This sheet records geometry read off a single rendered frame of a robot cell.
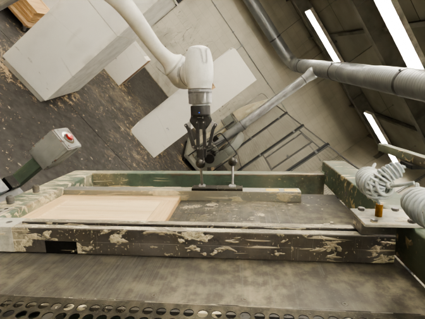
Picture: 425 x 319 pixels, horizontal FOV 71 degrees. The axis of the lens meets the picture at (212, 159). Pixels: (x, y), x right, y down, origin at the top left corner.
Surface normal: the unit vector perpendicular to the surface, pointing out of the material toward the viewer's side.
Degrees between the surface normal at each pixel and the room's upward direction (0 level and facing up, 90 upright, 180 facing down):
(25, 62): 90
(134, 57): 90
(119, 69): 90
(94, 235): 90
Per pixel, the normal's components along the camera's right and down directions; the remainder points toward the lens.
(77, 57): 0.02, 0.34
